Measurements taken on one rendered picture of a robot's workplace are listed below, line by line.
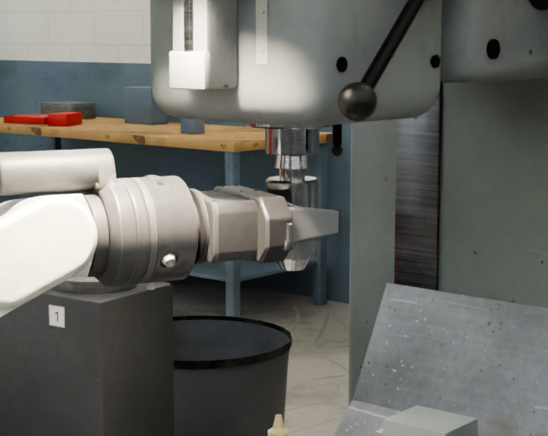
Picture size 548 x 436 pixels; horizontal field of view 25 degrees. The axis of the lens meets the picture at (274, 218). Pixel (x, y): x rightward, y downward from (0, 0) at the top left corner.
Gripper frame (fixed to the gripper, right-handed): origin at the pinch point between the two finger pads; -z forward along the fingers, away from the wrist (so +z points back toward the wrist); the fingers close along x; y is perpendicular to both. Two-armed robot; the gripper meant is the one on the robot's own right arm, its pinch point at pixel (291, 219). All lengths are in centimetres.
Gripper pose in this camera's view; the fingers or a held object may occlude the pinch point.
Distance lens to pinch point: 111.2
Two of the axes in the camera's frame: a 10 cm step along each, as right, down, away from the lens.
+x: -4.6, -1.3, 8.8
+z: -8.9, 0.6, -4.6
